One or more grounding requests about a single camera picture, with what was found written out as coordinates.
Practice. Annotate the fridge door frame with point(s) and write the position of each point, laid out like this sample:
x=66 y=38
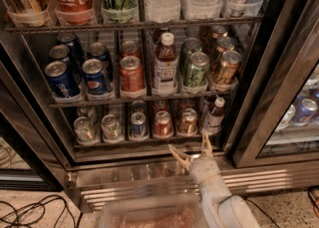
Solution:
x=283 y=57

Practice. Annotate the orange soda can middle shelf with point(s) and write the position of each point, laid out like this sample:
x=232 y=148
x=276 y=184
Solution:
x=132 y=78

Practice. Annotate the blue can right fridge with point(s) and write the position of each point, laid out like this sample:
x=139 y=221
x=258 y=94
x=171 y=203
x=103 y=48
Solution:
x=304 y=110

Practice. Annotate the pepsi can back left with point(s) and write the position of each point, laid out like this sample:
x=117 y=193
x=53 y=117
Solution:
x=63 y=53

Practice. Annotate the gold can middle rear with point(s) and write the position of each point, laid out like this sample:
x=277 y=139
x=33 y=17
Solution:
x=222 y=44

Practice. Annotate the gold can front middle shelf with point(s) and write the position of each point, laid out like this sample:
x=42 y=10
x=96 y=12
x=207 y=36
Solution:
x=226 y=68

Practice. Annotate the green can front middle shelf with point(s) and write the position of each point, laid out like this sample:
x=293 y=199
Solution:
x=195 y=79

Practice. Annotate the silver can bottom left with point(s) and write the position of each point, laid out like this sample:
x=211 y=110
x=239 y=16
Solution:
x=85 y=132

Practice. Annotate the tea bottle bottom shelf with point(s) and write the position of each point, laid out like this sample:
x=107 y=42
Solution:
x=212 y=113

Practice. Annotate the pepsi can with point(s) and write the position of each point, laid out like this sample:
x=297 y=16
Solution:
x=60 y=78
x=93 y=74
x=63 y=53

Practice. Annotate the tea bottle shelf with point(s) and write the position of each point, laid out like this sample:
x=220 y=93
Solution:
x=165 y=65
x=212 y=113

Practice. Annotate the tea bottle middle shelf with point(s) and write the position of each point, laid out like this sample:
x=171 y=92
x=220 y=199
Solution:
x=165 y=65

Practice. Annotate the pepsi can front left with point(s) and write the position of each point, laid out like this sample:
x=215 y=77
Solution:
x=60 y=78

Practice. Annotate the blue silver can bottom shelf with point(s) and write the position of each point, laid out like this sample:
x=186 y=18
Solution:
x=138 y=125

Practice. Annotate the green can rear middle shelf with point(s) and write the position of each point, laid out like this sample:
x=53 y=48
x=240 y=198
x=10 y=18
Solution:
x=188 y=47

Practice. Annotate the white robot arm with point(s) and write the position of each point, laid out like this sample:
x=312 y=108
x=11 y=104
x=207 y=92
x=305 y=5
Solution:
x=220 y=207

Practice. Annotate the red soda can bottom shelf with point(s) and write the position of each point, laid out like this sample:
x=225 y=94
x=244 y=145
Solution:
x=163 y=125

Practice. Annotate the silver green can bottom shelf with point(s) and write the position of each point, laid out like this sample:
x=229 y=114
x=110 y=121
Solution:
x=112 y=129

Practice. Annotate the orange soda can front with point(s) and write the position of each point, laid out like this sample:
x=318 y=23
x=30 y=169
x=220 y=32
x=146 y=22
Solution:
x=187 y=124

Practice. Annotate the clear plastic bin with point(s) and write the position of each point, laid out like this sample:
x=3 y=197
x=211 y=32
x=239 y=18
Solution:
x=173 y=211

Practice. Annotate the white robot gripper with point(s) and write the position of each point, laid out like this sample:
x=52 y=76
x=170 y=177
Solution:
x=204 y=167

